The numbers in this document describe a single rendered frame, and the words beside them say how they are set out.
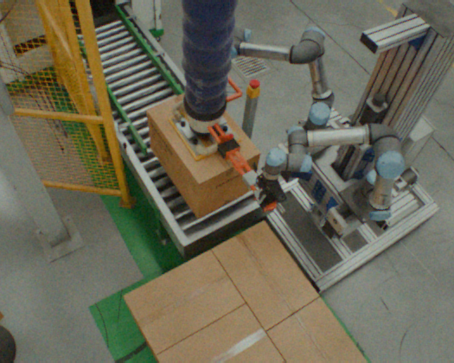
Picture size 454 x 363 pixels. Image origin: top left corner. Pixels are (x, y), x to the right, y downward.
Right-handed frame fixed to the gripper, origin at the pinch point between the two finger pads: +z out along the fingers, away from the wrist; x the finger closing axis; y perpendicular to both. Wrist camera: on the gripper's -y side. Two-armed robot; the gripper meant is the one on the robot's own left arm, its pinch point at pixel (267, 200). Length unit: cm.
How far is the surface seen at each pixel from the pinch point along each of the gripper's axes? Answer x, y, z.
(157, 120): 20, 79, 13
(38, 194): 100, 92, 51
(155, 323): 71, -9, 67
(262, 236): -12, 7, 67
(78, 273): 101, 64, 121
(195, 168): 17.1, 39.6, 13.1
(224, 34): -1, 49, -63
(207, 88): 5, 52, -31
